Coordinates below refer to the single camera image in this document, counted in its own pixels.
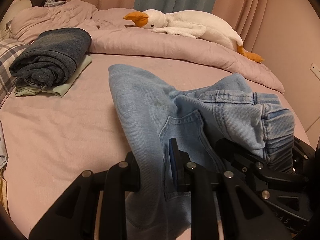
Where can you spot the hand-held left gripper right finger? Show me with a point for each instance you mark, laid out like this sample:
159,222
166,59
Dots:
172,160

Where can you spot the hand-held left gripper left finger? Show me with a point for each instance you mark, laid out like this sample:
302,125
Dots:
130,170

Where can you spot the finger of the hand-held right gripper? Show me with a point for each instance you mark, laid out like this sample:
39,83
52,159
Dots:
250,162
303,155

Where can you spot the light blue denim pants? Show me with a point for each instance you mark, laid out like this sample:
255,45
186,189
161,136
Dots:
140,100

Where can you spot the pink bed sheet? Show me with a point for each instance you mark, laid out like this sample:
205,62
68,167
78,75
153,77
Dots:
50,135

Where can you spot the folded pale green cloth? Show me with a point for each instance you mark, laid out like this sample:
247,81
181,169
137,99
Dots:
75,77

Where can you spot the pink duvet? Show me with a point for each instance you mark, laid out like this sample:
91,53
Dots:
155,40

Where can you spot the pale crumpled cloth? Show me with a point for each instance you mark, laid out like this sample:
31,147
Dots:
2,150

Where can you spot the folded dark blue jeans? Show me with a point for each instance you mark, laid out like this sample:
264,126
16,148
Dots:
55,52

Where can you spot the white goose plush toy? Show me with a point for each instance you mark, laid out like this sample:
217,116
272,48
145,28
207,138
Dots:
195,22

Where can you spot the plaid pillow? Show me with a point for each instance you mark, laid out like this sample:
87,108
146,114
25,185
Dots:
8,62

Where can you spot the blue striped shirt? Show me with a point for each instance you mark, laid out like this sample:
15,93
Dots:
53,1

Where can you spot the dark cloth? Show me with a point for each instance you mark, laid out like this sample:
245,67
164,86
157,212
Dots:
38,0

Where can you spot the white wall socket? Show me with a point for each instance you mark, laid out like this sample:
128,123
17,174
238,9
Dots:
315,70

